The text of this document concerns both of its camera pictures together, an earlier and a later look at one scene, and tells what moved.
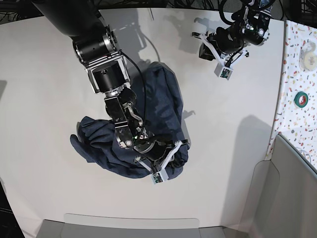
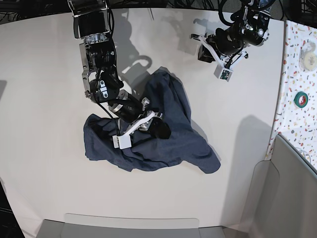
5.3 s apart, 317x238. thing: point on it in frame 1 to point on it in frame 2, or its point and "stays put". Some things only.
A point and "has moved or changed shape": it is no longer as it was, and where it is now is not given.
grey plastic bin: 284,202 stays put
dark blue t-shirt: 160,96 has moved or changed shape
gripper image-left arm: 155,154 to 133,116
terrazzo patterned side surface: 298,122 stays put
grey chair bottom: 84,225 stays put
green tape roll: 301,99 stays put
